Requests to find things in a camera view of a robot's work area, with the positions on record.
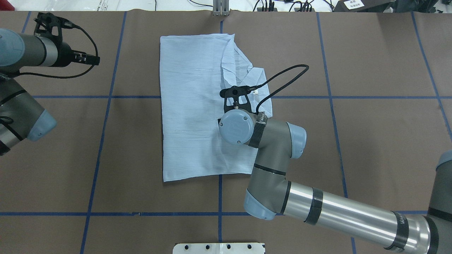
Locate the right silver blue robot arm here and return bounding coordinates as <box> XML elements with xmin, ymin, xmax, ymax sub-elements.
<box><xmin>219</xmin><ymin>108</ymin><xmax>451</xmax><ymax>254</ymax></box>

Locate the light blue button shirt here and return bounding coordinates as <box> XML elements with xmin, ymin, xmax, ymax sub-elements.
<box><xmin>160</xmin><ymin>34</ymin><xmax>267</xmax><ymax>182</ymax></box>

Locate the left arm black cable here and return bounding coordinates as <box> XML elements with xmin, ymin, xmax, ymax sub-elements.
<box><xmin>18</xmin><ymin>23</ymin><xmax>99</xmax><ymax>79</ymax></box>

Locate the black cable on desk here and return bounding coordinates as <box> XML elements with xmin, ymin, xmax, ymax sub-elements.
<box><xmin>187</xmin><ymin>0</ymin><xmax>336</xmax><ymax>12</ymax></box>

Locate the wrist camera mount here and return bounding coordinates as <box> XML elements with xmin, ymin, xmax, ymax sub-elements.
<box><xmin>219</xmin><ymin>86</ymin><xmax>257</xmax><ymax>114</ymax></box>
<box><xmin>34</xmin><ymin>12</ymin><xmax>77</xmax><ymax>46</ymax></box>

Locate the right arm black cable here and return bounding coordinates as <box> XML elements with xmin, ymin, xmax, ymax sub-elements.
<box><xmin>247</xmin><ymin>64</ymin><xmax>310</xmax><ymax>113</ymax></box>

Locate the aluminium frame post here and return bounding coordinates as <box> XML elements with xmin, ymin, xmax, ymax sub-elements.
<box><xmin>213</xmin><ymin>0</ymin><xmax>230</xmax><ymax>17</ymax></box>

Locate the brown paper table cover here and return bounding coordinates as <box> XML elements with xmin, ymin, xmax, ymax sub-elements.
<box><xmin>1</xmin><ymin>10</ymin><xmax>451</xmax><ymax>254</ymax></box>

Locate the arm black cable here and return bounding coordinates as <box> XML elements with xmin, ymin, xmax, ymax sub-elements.
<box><xmin>247</xmin><ymin>64</ymin><xmax>310</xmax><ymax>113</ymax></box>
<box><xmin>18</xmin><ymin>23</ymin><xmax>99</xmax><ymax>79</ymax></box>

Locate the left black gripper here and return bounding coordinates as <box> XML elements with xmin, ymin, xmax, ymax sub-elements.
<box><xmin>56</xmin><ymin>44</ymin><xmax>100</xmax><ymax>67</ymax></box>

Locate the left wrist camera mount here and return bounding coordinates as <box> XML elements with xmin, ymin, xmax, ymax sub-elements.
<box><xmin>34</xmin><ymin>12</ymin><xmax>77</xmax><ymax>46</ymax></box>

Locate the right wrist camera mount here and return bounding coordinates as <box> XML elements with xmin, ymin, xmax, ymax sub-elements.
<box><xmin>219</xmin><ymin>86</ymin><xmax>257</xmax><ymax>114</ymax></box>

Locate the clear plastic bag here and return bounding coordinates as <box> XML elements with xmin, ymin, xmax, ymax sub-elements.
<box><xmin>14</xmin><ymin>0</ymin><xmax>120</xmax><ymax>11</ymax></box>

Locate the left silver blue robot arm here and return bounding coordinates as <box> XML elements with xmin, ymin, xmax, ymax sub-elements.
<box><xmin>0</xmin><ymin>28</ymin><xmax>100</xmax><ymax>155</ymax></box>

